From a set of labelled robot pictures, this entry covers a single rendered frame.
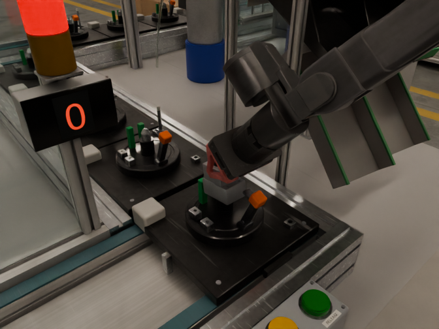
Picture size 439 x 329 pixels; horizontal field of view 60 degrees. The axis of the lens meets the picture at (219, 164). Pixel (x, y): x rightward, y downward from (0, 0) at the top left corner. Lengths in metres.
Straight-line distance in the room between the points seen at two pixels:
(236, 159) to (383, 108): 0.49
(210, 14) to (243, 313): 1.13
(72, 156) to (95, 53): 1.16
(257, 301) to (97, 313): 0.25
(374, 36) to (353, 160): 0.41
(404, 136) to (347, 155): 0.20
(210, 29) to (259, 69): 1.02
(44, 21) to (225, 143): 0.27
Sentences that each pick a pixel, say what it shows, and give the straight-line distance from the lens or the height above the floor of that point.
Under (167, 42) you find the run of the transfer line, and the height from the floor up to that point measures 0.91.
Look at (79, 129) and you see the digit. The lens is 0.56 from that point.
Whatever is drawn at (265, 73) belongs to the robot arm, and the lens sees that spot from 0.48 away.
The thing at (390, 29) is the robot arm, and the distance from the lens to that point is 0.44.
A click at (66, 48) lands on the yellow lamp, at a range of 0.53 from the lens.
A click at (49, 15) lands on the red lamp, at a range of 0.51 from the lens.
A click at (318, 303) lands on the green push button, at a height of 0.97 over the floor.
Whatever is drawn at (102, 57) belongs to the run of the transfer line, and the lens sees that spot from 1.77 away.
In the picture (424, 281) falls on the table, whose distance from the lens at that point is 0.83.
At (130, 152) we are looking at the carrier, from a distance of 0.86.
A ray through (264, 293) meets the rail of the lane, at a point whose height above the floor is 0.96.
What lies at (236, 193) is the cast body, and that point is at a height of 1.05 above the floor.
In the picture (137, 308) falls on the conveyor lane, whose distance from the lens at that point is 0.65.
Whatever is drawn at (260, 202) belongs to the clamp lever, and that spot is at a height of 1.07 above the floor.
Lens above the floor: 1.43
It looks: 34 degrees down
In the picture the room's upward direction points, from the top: straight up
